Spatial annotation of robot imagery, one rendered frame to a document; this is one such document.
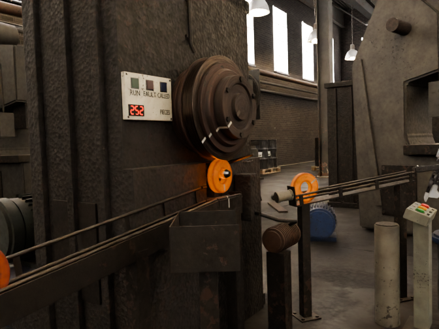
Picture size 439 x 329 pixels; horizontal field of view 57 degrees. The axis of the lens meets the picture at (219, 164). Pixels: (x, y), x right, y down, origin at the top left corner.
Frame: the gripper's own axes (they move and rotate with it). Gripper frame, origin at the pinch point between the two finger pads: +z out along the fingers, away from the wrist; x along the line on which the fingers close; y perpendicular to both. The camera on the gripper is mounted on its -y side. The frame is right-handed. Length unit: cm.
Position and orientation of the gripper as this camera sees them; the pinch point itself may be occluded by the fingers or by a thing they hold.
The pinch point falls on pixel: (424, 198)
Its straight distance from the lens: 218.6
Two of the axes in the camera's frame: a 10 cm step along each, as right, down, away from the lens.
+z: -2.5, 9.4, 2.5
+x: 5.8, -0.6, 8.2
